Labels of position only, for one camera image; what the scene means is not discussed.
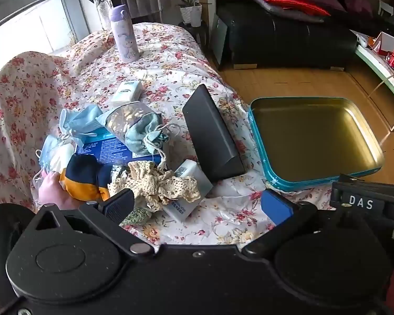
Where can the dark round stool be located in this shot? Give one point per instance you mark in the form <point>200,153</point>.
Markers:
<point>197,32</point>

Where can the white and green coffee table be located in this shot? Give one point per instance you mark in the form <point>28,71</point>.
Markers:
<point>385,72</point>

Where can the cream crocheted lace doily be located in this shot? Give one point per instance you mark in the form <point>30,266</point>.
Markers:
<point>154,182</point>

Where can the white tissue pack teal label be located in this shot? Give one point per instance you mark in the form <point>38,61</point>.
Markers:
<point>128,91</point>

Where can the potted plant white pot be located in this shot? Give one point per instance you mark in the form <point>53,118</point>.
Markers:
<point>192,10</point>

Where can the red cushion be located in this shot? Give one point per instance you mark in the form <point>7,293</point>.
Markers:
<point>292,1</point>

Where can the blue face mask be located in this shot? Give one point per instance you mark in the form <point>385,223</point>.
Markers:
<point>54,152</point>

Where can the black leather sofa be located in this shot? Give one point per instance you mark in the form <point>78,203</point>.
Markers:
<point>282,39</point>

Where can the blue tissue box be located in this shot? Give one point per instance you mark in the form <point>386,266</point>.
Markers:
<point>108,149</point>

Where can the green crochet scrubber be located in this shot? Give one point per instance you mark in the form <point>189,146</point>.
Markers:
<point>136,217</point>

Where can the window frame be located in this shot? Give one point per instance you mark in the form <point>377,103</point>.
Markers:
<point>29,3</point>

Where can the light blue ribbon bow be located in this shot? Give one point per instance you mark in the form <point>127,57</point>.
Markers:
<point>78,121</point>

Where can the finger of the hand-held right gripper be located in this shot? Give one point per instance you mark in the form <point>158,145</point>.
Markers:
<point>358,197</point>

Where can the grey leaning panel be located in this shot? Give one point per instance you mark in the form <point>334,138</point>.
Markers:
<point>219,41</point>

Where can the teal tin box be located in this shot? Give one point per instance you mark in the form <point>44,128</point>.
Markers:
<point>312,137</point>

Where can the grey cushion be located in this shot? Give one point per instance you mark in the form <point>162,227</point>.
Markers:
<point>292,13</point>

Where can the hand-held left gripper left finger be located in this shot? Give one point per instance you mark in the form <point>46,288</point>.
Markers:
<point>118,205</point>

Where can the white box on table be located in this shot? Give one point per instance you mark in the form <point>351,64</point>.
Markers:
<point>388,42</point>

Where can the purple thermos bottle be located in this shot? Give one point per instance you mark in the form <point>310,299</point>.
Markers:
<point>124,36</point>

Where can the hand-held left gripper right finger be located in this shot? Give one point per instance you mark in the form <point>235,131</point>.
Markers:
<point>275,205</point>

